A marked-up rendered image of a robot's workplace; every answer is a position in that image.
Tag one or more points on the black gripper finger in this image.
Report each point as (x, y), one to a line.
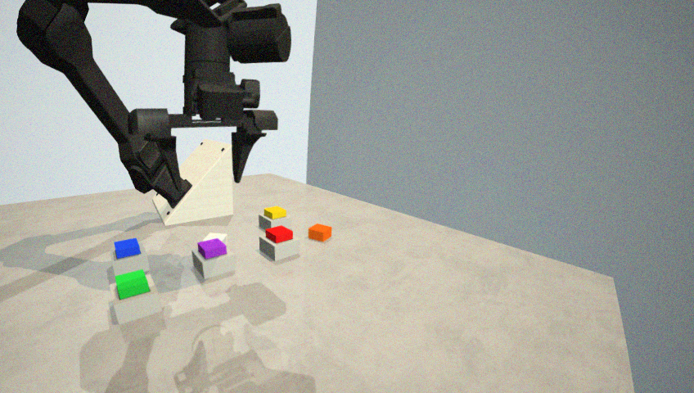
(166, 146)
(242, 143)

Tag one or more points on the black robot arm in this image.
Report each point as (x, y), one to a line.
(54, 31)

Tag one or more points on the orange block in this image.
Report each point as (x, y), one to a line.
(319, 232)

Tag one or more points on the yellow button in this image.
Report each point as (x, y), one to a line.
(274, 217)

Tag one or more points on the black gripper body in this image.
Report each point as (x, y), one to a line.
(158, 122)

